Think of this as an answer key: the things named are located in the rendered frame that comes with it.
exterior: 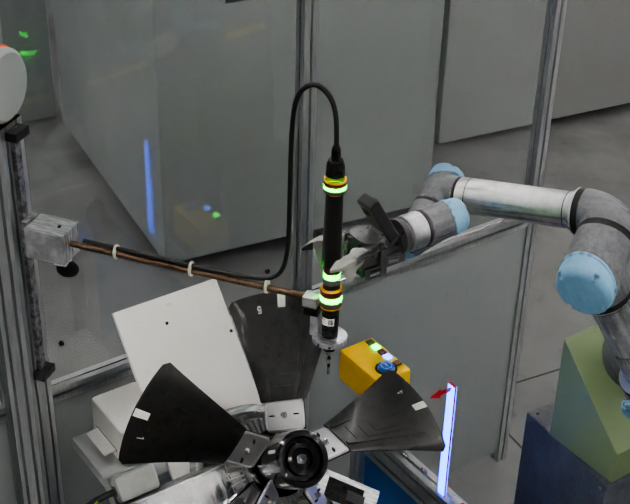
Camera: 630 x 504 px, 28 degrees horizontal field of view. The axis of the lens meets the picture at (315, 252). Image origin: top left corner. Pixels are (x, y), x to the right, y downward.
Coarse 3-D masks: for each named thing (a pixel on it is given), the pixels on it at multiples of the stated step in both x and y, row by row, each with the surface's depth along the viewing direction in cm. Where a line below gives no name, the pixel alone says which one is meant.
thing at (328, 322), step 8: (336, 152) 227; (328, 160) 229; (336, 160) 228; (328, 168) 229; (336, 168) 228; (344, 168) 229; (328, 176) 229; (336, 176) 229; (344, 176) 230; (328, 312) 245; (336, 312) 245; (328, 320) 246; (336, 320) 246; (328, 328) 247; (336, 328) 248; (328, 336) 248; (336, 336) 249
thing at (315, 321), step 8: (304, 296) 246; (304, 304) 246; (312, 304) 245; (304, 312) 246; (312, 312) 246; (320, 312) 247; (312, 320) 247; (320, 320) 249; (312, 328) 248; (320, 328) 250; (312, 336) 249; (320, 336) 249; (344, 336) 249; (320, 344) 247; (328, 344) 247; (336, 344) 247; (344, 344) 249
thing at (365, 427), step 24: (384, 384) 278; (408, 384) 279; (360, 408) 273; (384, 408) 273; (408, 408) 274; (336, 432) 267; (360, 432) 267; (384, 432) 268; (408, 432) 269; (432, 432) 271
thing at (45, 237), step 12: (36, 216) 264; (48, 216) 264; (24, 228) 260; (36, 228) 260; (48, 228) 260; (60, 228) 260; (72, 228) 261; (24, 240) 263; (36, 240) 260; (48, 240) 259; (60, 240) 258; (24, 252) 265; (36, 252) 262; (48, 252) 260; (60, 252) 259; (72, 252) 263; (60, 264) 261
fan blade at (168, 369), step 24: (168, 384) 246; (192, 384) 247; (144, 408) 246; (168, 408) 247; (192, 408) 248; (216, 408) 249; (144, 432) 248; (168, 432) 249; (192, 432) 250; (216, 432) 251; (240, 432) 253; (120, 456) 248; (144, 456) 250; (168, 456) 252; (192, 456) 254; (216, 456) 255
